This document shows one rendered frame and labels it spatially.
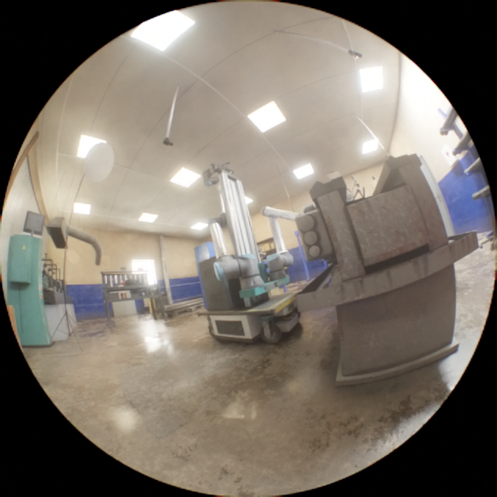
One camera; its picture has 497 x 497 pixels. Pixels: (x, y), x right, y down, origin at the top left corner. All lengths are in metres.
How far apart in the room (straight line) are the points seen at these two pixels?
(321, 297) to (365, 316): 0.20
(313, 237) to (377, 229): 0.24
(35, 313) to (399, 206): 3.41
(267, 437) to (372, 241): 0.75
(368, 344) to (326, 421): 0.33
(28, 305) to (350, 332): 3.25
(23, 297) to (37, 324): 0.40
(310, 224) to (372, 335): 0.50
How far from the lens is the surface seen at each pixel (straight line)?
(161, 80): 2.98
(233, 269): 1.20
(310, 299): 0.58
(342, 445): 0.62
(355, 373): 0.79
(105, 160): 3.32
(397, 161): 0.73
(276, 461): 0.62
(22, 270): 2.82
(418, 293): 0.70
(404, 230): 0.62
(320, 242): 0.62
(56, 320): 3.28
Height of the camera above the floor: 0.56
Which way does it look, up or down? 11 degrees up
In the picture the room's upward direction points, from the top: 13 degrees counter-clockwise
